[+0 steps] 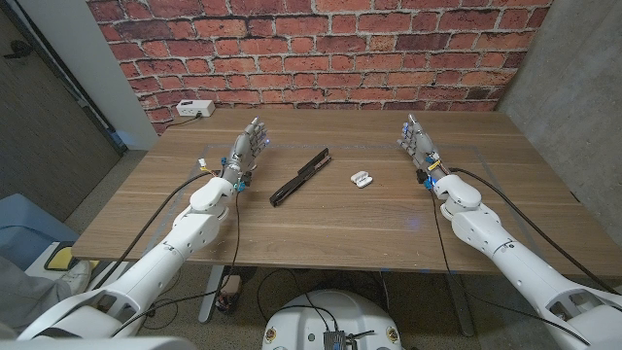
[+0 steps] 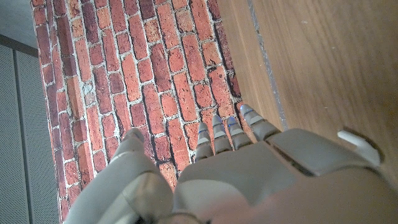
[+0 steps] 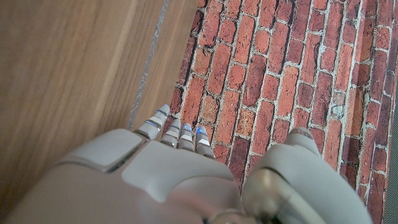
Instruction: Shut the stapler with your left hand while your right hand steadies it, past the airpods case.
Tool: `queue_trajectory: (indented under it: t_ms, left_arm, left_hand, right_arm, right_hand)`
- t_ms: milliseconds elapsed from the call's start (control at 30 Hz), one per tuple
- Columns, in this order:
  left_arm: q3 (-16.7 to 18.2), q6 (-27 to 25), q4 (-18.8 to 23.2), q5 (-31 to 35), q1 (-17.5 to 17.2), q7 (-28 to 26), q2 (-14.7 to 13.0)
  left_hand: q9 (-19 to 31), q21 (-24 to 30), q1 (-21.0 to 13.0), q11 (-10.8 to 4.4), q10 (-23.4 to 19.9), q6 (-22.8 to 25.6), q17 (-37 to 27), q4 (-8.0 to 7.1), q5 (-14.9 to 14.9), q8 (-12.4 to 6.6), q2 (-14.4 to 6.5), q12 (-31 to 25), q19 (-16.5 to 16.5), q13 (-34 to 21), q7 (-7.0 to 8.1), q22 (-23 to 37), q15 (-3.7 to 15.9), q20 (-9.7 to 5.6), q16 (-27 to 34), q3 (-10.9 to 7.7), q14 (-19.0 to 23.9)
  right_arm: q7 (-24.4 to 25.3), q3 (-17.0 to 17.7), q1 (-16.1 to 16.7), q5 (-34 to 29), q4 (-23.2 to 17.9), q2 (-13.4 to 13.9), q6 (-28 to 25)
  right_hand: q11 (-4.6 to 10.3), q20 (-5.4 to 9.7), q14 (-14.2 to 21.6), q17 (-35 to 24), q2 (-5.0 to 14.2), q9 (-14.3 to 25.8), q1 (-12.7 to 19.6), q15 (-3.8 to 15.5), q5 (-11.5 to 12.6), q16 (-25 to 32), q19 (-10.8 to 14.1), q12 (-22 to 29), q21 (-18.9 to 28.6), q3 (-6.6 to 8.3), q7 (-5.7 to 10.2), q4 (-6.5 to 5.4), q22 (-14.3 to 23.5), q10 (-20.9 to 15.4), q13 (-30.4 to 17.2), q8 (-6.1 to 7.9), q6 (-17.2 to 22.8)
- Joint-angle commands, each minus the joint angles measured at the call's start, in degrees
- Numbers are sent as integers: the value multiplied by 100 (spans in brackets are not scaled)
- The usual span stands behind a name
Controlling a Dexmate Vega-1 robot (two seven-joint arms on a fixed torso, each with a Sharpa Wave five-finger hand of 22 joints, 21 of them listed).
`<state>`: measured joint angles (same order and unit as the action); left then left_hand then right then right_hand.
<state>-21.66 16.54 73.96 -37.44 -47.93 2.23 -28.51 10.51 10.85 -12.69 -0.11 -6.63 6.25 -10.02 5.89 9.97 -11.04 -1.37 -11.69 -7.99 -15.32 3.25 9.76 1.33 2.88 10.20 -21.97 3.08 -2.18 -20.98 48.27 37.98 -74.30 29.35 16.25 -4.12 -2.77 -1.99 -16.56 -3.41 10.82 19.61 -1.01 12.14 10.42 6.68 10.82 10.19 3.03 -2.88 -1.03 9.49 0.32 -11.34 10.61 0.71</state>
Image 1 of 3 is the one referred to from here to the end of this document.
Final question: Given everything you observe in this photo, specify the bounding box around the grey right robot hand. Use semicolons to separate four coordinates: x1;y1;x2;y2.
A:
397;114;451;184

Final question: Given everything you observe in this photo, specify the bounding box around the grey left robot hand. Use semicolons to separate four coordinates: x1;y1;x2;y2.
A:
221;116;271;184

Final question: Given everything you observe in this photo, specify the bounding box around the white airpods case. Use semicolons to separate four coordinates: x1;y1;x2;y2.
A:
350;170;374;190

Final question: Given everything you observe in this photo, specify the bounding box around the white power strip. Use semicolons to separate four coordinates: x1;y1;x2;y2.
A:
175;99;217;119

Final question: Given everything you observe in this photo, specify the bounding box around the grey tape outline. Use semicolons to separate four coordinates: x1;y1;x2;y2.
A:
145;143;536;259

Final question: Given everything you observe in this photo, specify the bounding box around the red brick printed backdrop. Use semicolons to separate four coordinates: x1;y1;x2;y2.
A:
86;0;555;136

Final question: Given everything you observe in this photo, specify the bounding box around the grey metal table leg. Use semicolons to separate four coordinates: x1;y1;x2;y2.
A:
444;272;475;337
197;264;227;325

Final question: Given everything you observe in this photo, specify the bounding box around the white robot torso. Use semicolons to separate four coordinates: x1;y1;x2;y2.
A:
261;290;403;350

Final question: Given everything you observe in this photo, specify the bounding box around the dark grey door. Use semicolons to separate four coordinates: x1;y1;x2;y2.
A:
0;9;122;223

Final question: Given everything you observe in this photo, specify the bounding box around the white sneaker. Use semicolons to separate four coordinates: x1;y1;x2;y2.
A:
60;260;93;296

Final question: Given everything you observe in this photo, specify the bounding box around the small grey electronics box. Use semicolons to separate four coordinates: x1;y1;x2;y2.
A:
324;330;347;350

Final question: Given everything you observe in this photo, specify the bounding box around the blue padded seat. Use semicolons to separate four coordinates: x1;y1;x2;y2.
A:
0;192;82;271

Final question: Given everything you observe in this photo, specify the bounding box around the white floor platform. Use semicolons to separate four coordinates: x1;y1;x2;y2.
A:
23;241;130;296

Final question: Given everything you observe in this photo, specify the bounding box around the grey trouser leg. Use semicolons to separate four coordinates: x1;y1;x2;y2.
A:
0;256;74;336

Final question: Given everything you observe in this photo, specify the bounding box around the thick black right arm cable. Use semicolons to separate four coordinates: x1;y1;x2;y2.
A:
447;166;622;297

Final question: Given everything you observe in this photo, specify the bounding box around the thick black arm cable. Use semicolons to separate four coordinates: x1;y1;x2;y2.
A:
447;166;622;297
90;169;223;292

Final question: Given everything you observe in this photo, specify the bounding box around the black power strip cord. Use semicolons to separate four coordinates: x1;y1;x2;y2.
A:
164;114;203;130

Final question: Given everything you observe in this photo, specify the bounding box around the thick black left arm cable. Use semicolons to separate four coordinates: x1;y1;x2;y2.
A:
90;169;223;292

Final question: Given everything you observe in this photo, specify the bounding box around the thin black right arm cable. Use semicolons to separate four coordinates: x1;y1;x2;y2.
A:
429;187;593;347

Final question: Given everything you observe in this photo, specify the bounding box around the beige box with wires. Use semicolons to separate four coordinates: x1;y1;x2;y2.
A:
216;274;243;312

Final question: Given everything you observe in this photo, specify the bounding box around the black door handle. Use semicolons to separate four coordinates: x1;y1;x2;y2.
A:
3;39;34;60

